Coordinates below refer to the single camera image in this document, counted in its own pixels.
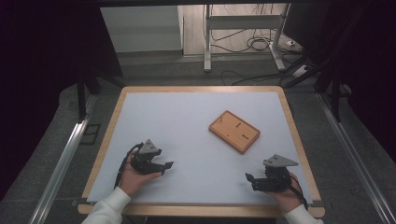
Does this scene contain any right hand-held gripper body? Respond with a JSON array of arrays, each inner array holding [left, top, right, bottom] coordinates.
[[261, 154, 300, 192]]

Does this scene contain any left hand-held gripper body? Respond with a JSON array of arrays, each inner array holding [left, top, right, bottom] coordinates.
[[129, 138, 163, 175]]

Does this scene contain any orange wooden board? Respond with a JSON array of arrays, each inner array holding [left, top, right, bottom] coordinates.
[[207, 109, 262, 155]]

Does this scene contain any person's left hand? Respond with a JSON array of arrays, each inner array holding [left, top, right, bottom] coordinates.
[[119, 147, 163, 198]]

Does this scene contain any person's right hand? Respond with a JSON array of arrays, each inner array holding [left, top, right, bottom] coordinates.
[[265, 172, 305, 215]]

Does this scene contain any pale grey table mat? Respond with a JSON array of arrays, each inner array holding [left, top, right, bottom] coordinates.
[[86, 91, 314, 205]]

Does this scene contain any black floor grille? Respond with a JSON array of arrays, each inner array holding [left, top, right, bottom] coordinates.
[[78, 123, 102, 146]]

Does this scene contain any black metal stand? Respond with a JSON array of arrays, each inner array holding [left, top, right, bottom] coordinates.
[[75, 70, 126, 123], [313, 60, 344, 123]]

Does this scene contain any white power strip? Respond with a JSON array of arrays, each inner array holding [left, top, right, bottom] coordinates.
[[292, 63, 310, 79]]

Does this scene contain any white panel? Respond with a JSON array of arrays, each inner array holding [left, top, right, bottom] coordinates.
[[99, 5, 185, 54]]

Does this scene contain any dark curtain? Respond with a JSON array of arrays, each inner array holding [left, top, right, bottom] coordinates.
[[0, 0, 123, 202], [281, 0, 396, 157]]

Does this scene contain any right hand-held gripper black cable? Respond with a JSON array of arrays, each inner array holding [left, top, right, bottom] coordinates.
[[288, 174, 309, 210]]

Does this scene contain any aluminium rail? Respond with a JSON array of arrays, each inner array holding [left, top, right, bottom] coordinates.
[[315, 92, 396, 224], [28, 94, 98, 224]]

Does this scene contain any long black floor cable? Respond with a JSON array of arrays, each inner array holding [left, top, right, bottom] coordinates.
[[220, 55, 307, 87]]

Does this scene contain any white metal desk frame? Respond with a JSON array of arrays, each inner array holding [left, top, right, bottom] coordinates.
[[203, 3, 291, 74]]

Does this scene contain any black floor cable tangle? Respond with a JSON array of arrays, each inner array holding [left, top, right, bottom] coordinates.
[[210, 3, 283, 54]]

